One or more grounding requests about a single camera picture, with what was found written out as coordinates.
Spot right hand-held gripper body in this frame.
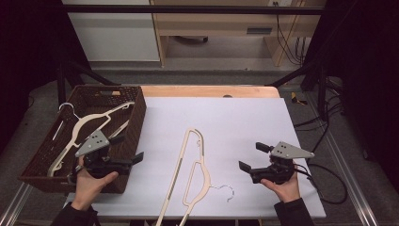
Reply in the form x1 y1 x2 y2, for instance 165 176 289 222
249 140 315 185

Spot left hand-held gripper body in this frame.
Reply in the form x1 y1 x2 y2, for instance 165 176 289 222
74 129 133 180

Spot beige clothes hanger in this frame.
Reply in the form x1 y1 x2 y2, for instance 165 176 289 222
153 127 236 226
46 101 136 179

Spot brown woven basket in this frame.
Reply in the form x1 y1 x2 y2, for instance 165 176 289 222
18 84 148 195

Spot person's right hand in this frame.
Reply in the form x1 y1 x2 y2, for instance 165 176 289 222
261 171 301 203

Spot person's left hand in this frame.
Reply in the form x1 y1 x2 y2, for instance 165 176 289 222
70 156 120 211

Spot white table sheet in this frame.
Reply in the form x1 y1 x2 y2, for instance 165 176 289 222
64 96 327 219

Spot yellow and black tool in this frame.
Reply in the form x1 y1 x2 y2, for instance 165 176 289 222
290 91 309 106

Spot black metal stand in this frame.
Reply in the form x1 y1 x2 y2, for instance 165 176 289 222
56 58 122 111
265 59 331 122

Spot white cabinet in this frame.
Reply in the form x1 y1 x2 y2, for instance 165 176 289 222
61 0 161 62

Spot dark curtain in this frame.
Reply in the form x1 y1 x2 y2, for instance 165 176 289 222
301 0 399 185
0 0 92 153

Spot grey desk vent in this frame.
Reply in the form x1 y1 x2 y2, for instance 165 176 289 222
246 27 273 36

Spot light wooden desk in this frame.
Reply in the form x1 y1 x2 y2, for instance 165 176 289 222
150 0 327 68

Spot black floor cables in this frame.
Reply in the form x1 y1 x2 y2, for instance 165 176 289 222
294 76 345 154

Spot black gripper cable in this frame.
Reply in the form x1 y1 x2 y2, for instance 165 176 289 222
294 162 348 205

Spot aluminium rail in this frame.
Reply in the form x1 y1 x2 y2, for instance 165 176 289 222
304 93 380 226
0 183 33 226

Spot hanging black cables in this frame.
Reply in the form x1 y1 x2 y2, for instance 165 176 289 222
273 1 308 67

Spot black horizontal frame bar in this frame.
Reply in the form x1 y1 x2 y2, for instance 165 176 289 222
61 4 326 16

